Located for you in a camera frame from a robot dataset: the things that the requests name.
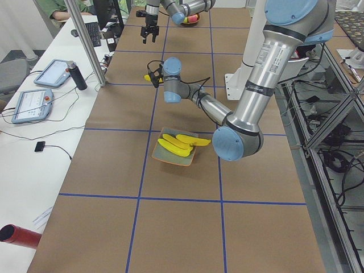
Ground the seated person green shirt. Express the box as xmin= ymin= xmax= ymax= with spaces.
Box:
xmin=36 ymin=0 xmax=93 ymax=22

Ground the aluminium frame post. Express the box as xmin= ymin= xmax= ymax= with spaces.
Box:
xmin=64 ymin=0 xmax=106 ymax=87

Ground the yellow banana front bottom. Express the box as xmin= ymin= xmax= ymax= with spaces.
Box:
xmin=176 ymin=134 xmax=211 ymax=146

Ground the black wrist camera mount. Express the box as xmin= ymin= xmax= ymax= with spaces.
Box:
xmin=147 ymin=64 xmax=163 ymax=88

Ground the red cylinder bottle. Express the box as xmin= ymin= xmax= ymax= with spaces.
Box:
xmin=1 ymin=224 xmax=42 ymax=249

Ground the black camera cable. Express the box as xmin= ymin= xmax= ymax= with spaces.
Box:
xmin=147 ymin=59 xmax=212 ymax=86

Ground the teach pendant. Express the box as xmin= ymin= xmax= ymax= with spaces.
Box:
xmin=34 ymin=59 xmax=70 ymax=88
xmin=11 ymin=88 xmax=54 ymax=124

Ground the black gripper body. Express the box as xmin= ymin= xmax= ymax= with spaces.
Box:
xmin=143 ymin=14 xmax=158 ymax=35

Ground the grey square plate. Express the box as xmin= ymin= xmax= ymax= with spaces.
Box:
xmin=151 ymin=127 xmax=199 ymax=167

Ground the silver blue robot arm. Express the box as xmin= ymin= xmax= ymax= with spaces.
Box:
xmin=162 ymin=1 xmax=336 ymax=161
xmin=137 ymin=0 xmax=215 ymax=44

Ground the small black puck device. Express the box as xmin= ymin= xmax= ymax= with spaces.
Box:
xmin=34 ymin=141 xmax=46 ymax=152

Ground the red apple lower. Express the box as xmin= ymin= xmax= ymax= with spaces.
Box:
xmin=184 ymin=14 xmax=199 ymax=24

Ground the black water bottle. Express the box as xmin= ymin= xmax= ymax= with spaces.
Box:
xmin=67 ymin=61 xmax=87 ymax=90

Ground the teach pendant near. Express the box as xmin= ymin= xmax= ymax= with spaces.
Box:
xmin=11 ymin=88 xmax=54 ymax=124

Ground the teach pendant far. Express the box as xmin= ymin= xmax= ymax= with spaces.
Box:
xmin=34 ymin=59 xmax=70 ymax=88

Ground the black keyboard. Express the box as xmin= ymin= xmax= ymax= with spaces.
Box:
xmin=85 ymin=22 xmax=101 ymax=47

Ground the black computer monitor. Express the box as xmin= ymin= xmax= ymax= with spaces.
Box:
xmin=93 ymin=0 xmax=124 ymax=30

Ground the woven wicker fruit basket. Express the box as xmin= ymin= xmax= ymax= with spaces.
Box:
xmin=181 ymin=13 xmax=200 ymax=26

